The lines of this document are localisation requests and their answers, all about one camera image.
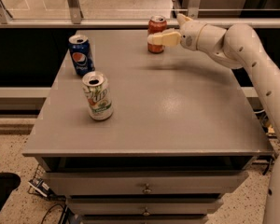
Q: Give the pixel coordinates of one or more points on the wire basket on floor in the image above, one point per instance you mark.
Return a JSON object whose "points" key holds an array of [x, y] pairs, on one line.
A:
{"points": [[37, 185]]}

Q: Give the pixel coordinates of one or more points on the red coke can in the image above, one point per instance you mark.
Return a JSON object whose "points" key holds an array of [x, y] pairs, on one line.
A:
{"points": [[156, 24]]}

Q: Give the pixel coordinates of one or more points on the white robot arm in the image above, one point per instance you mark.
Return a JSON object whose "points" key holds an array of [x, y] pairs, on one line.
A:
{"points": [[236, 47]]}

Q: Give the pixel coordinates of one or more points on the blue pepsi can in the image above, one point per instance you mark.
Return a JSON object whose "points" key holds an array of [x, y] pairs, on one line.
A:
{"points": [[80, 52]]}

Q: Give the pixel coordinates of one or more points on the metal window railing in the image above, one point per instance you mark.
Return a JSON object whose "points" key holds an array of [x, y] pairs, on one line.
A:
{"points": [[135, 13]]}

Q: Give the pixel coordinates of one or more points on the brass drawer knob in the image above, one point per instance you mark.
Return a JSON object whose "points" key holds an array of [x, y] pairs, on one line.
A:
{"points": [[147, 189], [146, 213]]}

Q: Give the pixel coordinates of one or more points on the grey drawer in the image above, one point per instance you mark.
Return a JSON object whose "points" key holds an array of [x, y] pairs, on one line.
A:
{"points": [[159, 206], [132, 183]]}

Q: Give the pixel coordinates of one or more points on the top grey drawer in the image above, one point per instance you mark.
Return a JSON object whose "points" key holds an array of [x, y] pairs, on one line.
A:
{"points": [[132, 183]]}

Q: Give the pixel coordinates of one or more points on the brass top drawer knob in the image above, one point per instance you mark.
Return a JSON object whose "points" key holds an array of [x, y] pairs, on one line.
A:
{"points": [[147, 189]]}

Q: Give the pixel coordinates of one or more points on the white green 7up can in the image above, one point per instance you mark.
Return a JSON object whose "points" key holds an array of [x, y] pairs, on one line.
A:
{"points": [[96, 89]]}

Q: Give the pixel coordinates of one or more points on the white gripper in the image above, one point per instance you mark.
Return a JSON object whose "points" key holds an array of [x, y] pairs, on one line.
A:
{"points": [[189, 34]]}

